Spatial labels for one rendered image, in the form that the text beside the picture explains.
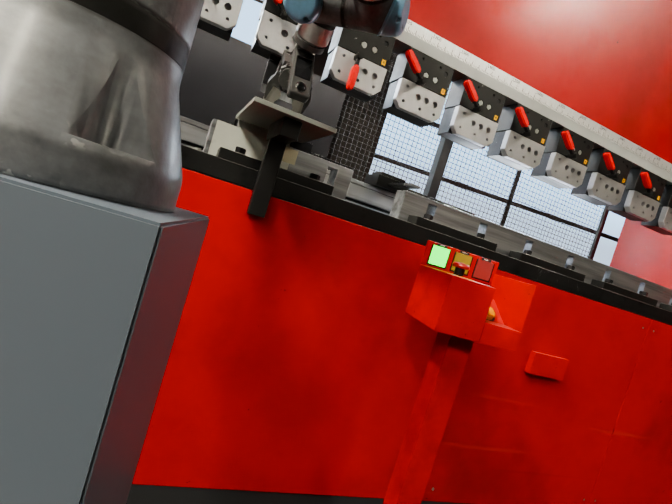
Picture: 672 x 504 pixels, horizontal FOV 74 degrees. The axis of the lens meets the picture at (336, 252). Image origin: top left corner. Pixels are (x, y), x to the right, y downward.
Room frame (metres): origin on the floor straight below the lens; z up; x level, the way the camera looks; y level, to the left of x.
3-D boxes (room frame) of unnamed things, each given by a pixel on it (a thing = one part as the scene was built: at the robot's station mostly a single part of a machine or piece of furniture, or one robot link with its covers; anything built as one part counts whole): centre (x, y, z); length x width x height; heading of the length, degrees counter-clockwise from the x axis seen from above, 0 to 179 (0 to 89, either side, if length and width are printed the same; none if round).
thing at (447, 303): (1.00, -0.32, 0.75); 0.20 x 0.16 x 0.18; 104
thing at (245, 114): (1.03, 0.21, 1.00); 0.26 x 0.18 x 0.01; 22
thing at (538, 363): (1.40, -0.75, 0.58); 0.15 x 0.02 x 0.07; 112
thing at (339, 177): (1.19, 0.21, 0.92); 0.39 x 0.06 x 0.10; 112
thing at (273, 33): (1.15, 0.28, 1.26); 0.15 x 0.09 x 0.17; 112
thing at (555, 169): (1.53, -0.64, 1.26); 0.15 x 0.09 x 0.17; 112
